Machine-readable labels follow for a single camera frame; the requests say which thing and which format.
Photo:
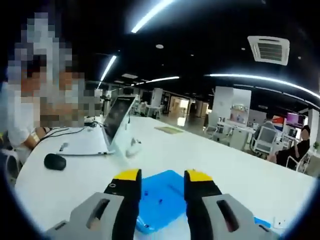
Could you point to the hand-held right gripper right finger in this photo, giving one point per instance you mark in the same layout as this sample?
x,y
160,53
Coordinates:
x,y
200,192

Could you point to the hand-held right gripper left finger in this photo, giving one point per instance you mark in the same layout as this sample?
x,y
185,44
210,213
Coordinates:
x,y
125,192

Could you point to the blue plastic bin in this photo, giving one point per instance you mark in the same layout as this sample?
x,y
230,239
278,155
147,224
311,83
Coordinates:
x,y
261,221
162,212

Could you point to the small white gadget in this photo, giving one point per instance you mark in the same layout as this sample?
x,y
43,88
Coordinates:
x,y
133,150

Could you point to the yellow green flat pad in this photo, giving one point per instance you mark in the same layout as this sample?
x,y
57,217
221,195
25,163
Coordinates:
x,y
168,130

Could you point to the silver laptop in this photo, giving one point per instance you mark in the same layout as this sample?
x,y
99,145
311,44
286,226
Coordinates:
x,y
117,117

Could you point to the small grey stick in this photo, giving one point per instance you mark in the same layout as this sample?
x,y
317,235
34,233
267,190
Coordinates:
x,y
64,147

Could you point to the black computer mouse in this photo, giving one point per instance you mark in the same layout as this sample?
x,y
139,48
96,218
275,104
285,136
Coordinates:
x,y
55,162

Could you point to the white power adapter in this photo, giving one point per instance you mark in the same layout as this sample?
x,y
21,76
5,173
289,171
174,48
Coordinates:
x,y
92,122

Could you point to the white mesh office chair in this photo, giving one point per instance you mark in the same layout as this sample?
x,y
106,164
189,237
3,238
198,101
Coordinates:
x,y
266,137

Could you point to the colourful display shelf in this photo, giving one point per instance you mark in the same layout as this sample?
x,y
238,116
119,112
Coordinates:
x,y
240,115

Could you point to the short ceiling light strip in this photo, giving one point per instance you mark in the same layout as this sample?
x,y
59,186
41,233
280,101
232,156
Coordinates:
x,y
108,67
160,80

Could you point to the potted green plant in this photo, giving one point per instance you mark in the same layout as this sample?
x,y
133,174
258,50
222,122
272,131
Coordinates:
x,y
317,145

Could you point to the white ceiling air vent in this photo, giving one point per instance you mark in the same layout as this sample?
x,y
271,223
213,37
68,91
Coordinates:
x,y
270,50

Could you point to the long curved ceiling light strip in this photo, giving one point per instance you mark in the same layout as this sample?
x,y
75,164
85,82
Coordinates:
x,y
136,28

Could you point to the purple wall screen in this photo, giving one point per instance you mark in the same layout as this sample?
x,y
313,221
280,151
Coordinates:
x,y
295,119

